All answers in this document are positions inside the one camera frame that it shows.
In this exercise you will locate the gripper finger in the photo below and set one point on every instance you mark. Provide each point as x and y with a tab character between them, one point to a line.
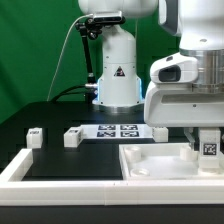
188	132

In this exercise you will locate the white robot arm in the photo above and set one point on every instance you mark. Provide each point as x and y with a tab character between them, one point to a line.
199	24

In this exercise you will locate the white U-shaped fence frame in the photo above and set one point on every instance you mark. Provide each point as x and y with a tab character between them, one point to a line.
15	191

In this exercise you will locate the sheet with fiducial tags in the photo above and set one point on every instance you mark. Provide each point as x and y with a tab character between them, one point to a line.
117	131

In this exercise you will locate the grey camera on stand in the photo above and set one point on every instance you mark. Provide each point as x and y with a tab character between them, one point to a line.
113	16

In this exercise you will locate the white square table top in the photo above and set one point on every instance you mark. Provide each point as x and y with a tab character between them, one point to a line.
164	161

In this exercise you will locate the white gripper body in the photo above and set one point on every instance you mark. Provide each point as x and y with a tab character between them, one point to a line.
175	105

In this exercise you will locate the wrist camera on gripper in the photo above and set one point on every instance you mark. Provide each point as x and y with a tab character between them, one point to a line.
175	68

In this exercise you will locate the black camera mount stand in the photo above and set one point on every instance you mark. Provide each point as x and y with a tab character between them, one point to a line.
90	29

